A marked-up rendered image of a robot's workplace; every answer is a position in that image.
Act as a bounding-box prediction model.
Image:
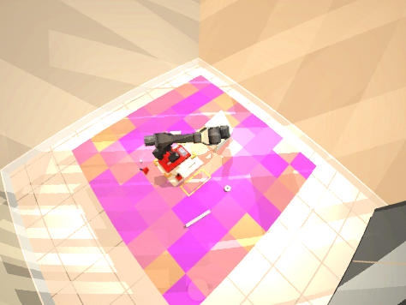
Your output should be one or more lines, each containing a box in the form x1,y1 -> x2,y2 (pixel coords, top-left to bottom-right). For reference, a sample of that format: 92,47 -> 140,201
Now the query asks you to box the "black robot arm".
144,124 -> 230,160

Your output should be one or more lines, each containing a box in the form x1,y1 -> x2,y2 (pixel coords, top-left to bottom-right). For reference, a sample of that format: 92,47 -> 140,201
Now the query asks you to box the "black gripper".
163,146 -> 180,163

